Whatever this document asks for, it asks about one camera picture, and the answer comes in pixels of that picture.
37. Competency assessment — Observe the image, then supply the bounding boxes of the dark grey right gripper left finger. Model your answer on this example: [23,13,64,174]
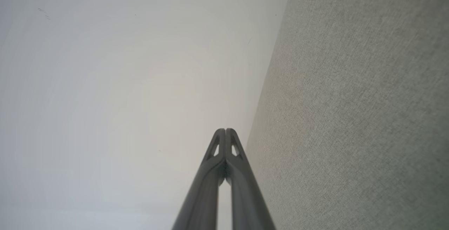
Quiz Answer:
[171,128,226,230]

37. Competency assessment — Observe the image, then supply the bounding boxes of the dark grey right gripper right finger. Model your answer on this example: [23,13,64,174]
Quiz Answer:
[225,128,276,230]

